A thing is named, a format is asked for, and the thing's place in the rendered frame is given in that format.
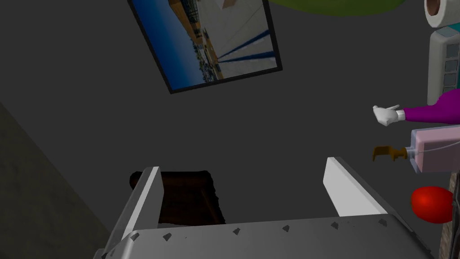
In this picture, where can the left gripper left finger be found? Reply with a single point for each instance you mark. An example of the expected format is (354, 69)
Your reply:
(143, 205)

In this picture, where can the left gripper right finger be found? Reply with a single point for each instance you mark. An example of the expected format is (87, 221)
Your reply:
(350, 194)

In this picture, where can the dark brown furniture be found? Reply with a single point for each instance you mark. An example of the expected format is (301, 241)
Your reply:
(190, 199)

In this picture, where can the red round object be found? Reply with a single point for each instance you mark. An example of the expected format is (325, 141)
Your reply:
(431, 204)

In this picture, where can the pink soap dispenser bottle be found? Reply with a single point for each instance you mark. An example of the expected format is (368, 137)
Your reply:
(429, 149)

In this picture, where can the purple figure with white glove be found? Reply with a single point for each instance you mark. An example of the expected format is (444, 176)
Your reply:
(420, 113)

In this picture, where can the white and grey appliance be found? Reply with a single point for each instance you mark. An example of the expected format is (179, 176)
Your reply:
(444, 64)

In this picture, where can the framed picture of blue sky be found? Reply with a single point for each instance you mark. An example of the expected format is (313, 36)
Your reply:
(205, 41)

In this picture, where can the green round object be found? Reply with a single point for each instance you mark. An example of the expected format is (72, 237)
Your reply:
(337, 6)

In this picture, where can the white paper roll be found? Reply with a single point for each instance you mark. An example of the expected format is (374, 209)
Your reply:
(439, 12)

